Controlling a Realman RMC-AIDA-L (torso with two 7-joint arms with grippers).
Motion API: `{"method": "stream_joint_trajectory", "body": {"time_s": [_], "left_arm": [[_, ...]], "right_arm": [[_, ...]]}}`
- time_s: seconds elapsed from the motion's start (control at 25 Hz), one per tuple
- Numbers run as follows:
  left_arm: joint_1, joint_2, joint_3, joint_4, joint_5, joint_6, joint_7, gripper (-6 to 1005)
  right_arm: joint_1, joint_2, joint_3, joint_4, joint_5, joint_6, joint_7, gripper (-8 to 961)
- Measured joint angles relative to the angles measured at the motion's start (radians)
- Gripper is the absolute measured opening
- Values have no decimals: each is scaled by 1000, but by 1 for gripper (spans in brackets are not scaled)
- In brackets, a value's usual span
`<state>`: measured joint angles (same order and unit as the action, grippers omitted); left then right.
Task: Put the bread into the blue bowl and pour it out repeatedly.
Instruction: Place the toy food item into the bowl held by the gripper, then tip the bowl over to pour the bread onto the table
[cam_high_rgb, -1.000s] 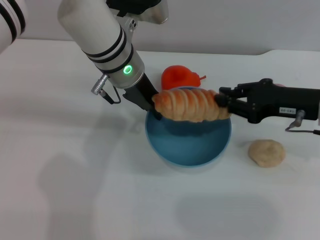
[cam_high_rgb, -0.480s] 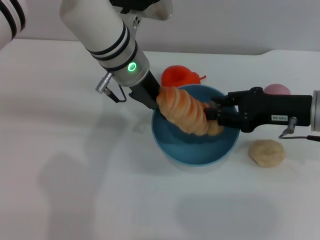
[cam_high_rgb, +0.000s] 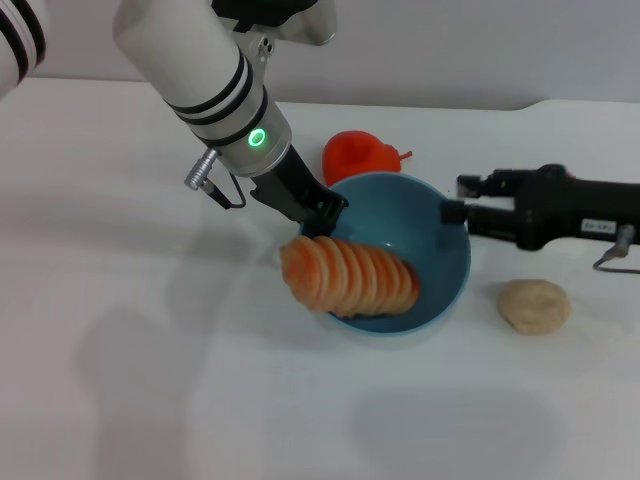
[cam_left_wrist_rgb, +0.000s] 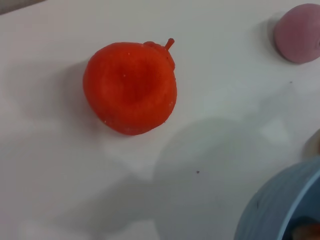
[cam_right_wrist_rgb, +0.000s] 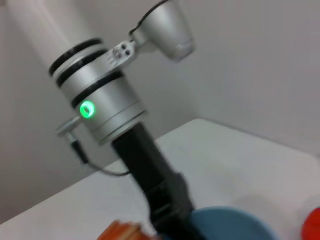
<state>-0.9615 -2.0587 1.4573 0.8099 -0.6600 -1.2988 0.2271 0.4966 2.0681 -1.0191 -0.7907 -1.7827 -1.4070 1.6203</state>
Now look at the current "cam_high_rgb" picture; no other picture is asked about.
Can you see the red toy pepper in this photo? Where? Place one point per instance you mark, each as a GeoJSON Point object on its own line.
{"type": "Point", "coordinates": [350, 155]}

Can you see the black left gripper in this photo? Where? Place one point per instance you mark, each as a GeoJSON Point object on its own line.
{"type": "Point", "coordinates": [290, 190]}

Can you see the beige round bun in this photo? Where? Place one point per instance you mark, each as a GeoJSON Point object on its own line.
{"type": "Point", "coordinates": [535, 305]}

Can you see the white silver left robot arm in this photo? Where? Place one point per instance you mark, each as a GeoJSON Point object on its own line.
{"type": "Point", "coordinates": [200, 65]}

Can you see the blue bowl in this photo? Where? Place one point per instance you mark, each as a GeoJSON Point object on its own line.
{"type": "Point", "coordinates": [425, 260]}

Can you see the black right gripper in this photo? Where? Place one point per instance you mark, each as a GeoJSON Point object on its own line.
{"type": "Point", "coordinates": [550, 210]}

